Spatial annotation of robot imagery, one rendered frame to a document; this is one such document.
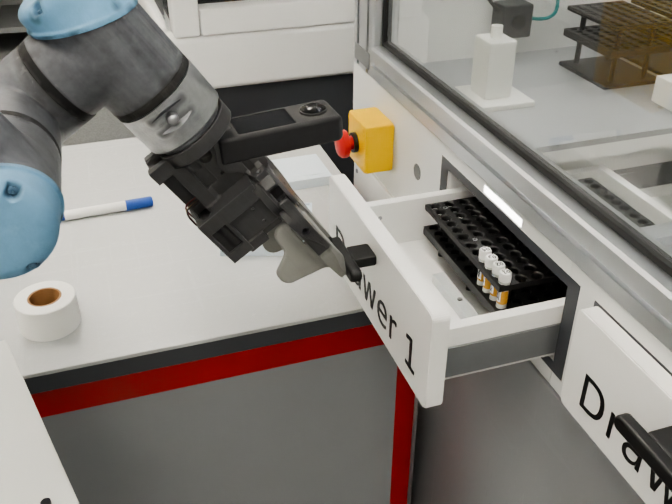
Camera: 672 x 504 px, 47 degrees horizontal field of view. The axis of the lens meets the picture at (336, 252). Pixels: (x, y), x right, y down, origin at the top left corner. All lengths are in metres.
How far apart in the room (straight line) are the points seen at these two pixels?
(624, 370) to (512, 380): 0.24
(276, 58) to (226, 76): 0.10
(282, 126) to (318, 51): 0.88
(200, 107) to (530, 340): 0.38
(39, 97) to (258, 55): 0.94
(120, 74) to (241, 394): 0.51
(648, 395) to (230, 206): 0.37
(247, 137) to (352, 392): 0.49
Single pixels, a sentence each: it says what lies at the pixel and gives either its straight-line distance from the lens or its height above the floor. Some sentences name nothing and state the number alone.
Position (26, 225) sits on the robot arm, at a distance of 0.50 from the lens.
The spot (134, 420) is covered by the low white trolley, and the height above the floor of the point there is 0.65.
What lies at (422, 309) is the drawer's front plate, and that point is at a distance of 0.68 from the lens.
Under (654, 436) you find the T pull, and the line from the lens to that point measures 0.62.
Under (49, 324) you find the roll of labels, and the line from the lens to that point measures 0.95.
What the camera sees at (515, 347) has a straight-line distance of 0.76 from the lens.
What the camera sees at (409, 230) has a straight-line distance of 0.93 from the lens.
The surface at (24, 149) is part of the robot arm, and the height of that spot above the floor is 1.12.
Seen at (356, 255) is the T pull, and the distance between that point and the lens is 0.77.
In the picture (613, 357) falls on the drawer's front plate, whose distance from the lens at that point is 0.68.
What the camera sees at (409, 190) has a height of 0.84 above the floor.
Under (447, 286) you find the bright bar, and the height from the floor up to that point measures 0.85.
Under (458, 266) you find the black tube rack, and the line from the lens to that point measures 0.84.
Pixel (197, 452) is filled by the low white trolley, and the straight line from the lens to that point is 1.05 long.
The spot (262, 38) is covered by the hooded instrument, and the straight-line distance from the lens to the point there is 1.52.
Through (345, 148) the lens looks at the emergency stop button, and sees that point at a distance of 1.08.
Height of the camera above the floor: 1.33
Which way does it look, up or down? 32 degrees down
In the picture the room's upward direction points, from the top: straight up
